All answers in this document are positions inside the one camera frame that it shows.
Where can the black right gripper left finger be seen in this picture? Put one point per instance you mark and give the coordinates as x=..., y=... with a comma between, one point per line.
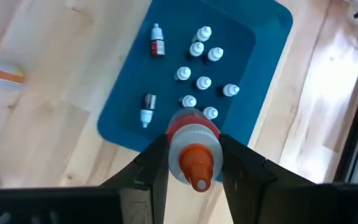
x=151, y=168

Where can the dark blue small dropper bottle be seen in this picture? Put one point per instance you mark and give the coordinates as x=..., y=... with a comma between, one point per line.
x=196, y=48

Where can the black small dropper bottle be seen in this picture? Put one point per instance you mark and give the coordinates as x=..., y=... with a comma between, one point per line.
x=183, y=73

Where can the red-label small dropper bottle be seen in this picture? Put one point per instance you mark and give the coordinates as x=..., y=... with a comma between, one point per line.
x=157, y=43

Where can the dark white-label dropper bottle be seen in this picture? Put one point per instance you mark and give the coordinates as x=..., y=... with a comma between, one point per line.
x=230, y=90

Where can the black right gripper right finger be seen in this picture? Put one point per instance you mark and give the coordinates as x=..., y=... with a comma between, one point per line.
x=244, y=174

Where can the blue plastic bin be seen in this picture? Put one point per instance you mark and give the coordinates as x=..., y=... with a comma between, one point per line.
x=135, y=93

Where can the green-label small dropper bottle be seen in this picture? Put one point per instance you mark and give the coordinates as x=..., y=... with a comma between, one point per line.
x=203, y=82

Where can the dark red small dropper bottle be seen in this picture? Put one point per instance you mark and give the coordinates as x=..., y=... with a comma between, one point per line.
x=148, y=107

